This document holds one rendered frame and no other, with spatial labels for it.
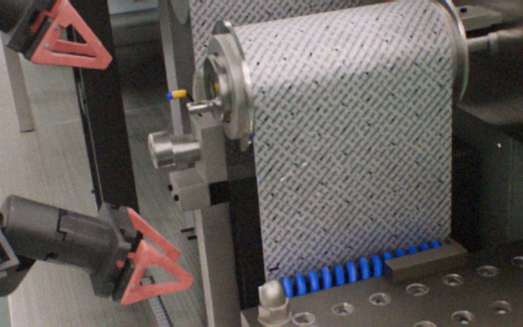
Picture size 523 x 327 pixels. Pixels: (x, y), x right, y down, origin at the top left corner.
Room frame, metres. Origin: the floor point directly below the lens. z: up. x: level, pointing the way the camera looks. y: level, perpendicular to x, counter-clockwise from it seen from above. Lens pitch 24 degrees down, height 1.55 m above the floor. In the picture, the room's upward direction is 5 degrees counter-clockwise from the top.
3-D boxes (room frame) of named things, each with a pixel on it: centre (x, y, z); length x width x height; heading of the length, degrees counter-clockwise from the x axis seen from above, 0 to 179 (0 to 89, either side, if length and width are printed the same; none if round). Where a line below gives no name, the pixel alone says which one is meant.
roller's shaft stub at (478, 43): (0.98, -0.25, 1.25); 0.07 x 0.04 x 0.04; 106
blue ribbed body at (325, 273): (0.86, -0.11, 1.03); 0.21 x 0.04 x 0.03; 106
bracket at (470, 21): (0.99, -0.26, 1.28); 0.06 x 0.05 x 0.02; 106
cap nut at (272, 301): (0.78, 0.00, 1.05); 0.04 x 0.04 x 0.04
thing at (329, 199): (0.88, -0.11, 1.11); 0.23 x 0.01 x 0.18; 106
